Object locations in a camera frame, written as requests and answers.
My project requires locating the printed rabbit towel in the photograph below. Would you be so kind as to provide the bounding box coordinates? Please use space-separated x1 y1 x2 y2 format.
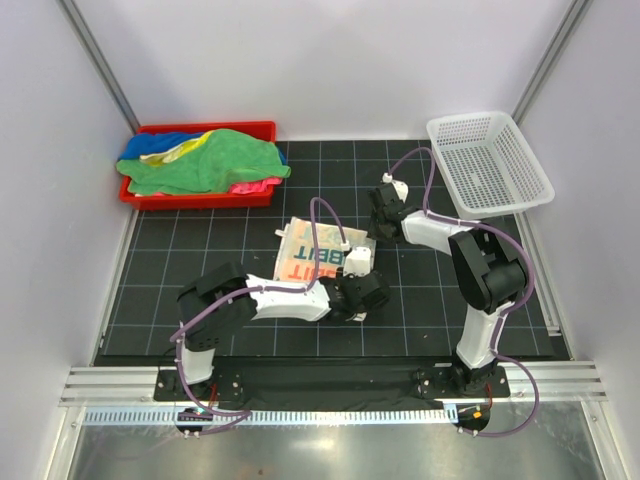
272 215 379 324

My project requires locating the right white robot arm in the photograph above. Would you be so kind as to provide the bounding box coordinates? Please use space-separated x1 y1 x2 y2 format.
367 181 534 396

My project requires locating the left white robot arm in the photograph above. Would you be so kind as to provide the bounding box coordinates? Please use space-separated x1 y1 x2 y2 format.
170 262 391 400

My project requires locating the black grid mat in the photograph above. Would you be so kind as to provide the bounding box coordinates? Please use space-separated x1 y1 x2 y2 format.
94 139 571 361

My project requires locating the white perforated basket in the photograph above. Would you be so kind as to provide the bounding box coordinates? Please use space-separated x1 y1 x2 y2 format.
426 111 555 220

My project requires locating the red plastic bin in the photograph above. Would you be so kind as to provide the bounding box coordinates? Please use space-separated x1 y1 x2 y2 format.
118 120 277 211

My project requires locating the green towel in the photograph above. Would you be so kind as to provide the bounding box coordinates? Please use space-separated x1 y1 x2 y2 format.
116 129 291 196

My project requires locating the yellow white towel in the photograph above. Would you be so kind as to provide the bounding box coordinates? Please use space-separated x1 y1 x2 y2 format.
139 134 209 167

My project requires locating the blue towel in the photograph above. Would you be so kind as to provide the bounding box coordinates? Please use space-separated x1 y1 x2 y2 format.
118 132 202 160

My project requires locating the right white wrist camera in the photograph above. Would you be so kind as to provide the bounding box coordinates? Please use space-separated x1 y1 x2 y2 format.
382 172 409 202

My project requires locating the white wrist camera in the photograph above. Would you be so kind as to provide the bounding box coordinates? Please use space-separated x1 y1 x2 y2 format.
342 246 373 277
382 172 409 202

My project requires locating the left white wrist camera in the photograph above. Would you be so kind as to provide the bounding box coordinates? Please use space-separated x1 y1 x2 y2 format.
342 246 373 277

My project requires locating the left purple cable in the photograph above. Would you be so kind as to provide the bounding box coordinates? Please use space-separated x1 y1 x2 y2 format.
169 197 351 431

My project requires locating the purple cable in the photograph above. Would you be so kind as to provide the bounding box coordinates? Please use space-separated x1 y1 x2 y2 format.
387 147 541 439
169 197 351 431

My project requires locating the slotted cable duct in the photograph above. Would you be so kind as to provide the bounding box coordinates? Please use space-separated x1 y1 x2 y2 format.
83 405 458 427

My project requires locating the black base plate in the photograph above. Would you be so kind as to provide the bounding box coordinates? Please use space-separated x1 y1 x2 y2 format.
152 355 511 414

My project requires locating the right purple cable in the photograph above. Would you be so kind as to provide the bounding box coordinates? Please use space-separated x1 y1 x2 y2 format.
387 147 541 439

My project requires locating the aluminium frame rail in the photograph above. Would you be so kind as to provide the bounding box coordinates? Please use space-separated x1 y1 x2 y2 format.
58 359 609 407

